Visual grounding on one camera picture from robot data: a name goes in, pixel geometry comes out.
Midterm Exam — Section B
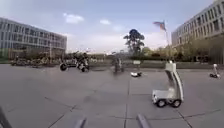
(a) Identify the motor scooter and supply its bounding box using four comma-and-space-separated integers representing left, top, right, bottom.
59, 52, 91, 73

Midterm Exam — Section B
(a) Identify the tall dark tree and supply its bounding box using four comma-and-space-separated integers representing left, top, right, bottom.
123, 28, 146, 58

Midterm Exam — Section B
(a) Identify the pale multi-storey building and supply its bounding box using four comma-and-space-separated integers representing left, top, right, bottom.
171, 0, 224, 64

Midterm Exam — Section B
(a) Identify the white robot with tall mast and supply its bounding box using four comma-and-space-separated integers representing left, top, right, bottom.
151, 60, 185, 109

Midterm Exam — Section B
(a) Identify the person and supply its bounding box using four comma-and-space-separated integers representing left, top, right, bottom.
111, 57, 125, 74

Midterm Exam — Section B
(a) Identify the flag on pole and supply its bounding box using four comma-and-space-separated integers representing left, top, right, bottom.
152, 20, 171, 63

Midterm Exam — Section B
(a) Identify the row of parked bicycles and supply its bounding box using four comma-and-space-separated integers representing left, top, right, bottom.
9, 57, 61, 68

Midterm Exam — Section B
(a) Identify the long glass-fronted building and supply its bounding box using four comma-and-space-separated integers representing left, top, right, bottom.
0, 17, 68, 61

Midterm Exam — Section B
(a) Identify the robot's own part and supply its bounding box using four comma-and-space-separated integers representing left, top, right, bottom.
135, 113, 152, 128
73, 116, 88, 128

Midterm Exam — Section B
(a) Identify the small low robot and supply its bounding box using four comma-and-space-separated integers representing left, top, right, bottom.
130, 71, 143, 78

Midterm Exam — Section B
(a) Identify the small wheeled robot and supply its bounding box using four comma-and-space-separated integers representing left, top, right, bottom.
209, 63, 222, 80

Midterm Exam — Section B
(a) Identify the row of trees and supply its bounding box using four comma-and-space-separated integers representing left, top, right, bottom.
141, 34, 224, 65

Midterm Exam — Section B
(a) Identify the low hedge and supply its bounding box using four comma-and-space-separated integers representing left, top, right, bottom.
89, 59, 224, 70

